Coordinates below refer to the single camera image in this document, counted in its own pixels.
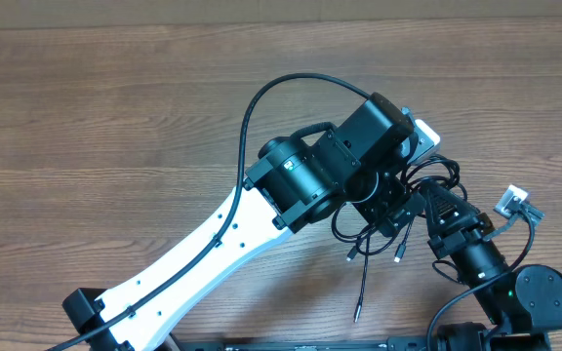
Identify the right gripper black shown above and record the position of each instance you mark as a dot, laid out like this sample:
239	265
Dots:
440	231

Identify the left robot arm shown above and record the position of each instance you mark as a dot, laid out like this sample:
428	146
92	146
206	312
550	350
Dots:
297	180

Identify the cardboard board backdrop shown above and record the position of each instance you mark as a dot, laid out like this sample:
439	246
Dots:
33	14

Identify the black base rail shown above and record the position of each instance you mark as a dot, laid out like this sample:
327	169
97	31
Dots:
396	343

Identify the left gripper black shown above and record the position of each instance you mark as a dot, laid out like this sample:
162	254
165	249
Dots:
391	191

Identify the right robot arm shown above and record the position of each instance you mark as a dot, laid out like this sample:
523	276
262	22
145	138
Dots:
522	302

